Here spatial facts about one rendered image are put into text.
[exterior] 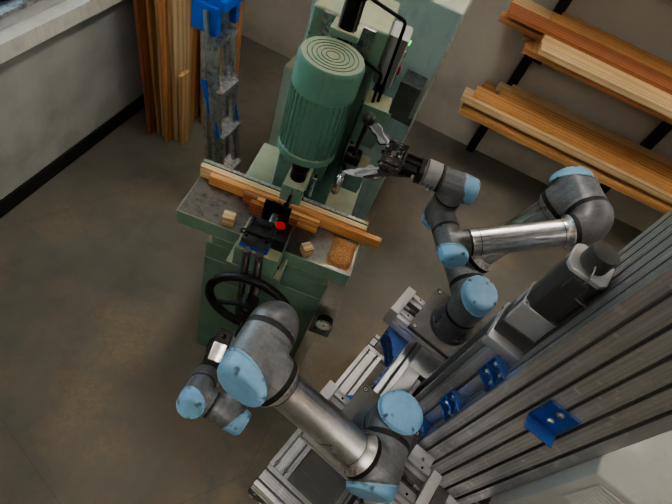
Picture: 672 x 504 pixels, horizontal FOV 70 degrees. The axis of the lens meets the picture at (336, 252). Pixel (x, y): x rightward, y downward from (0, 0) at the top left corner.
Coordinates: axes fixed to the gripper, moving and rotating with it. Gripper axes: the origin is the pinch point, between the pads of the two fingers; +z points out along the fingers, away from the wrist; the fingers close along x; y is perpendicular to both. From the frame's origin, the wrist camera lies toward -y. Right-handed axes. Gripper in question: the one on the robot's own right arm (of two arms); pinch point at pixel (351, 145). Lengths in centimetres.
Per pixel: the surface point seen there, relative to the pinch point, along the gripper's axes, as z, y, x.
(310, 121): 12.3, 2.3, -1.2
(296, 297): -1, -47, 47
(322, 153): 6.9, -7.1, 3.4
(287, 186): 14.1, -22.6, 13.8
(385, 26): 3.2, -3.1, -35.0
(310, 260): -1.0, -28.9, 32.8
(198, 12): 76, -65, -43
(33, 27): 138, -73, -15
